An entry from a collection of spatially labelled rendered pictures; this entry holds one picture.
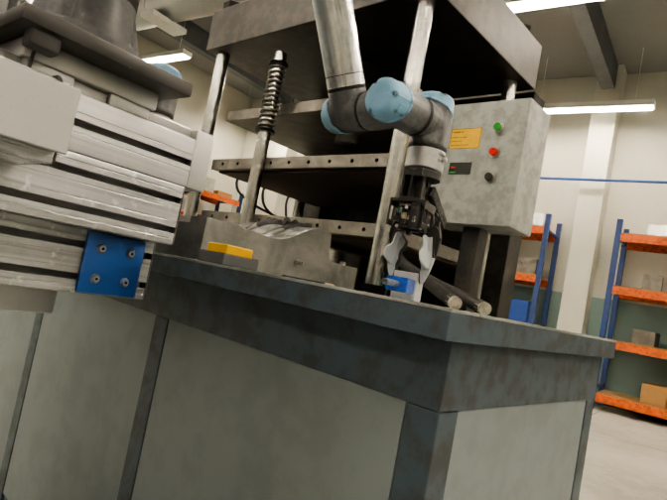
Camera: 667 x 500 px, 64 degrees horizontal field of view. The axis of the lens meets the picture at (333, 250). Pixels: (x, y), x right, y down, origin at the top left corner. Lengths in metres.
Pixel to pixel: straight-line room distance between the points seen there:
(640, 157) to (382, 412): 7.41
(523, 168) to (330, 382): 1.11
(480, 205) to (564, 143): 6.54
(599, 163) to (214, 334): 7.02
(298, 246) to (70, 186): 0.67
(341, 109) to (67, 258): 0.56
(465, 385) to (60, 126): 0.56
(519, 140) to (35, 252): 1.36
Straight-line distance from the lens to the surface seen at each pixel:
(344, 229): 1.94
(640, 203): 7.84
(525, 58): 2.52
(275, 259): 1.25
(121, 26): 0.81
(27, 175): 0.74
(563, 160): 8.16
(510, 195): 1.69
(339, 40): 1.08
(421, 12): 1.98
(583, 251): 7.50
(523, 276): 7.17
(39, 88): 0.62
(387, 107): 0.96
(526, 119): 1.76
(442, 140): 1.06
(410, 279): 1.01
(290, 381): 0.86
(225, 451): 0.98
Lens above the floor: 0.80
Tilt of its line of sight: 4 degrees up
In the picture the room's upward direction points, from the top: 11 degrees clockwise
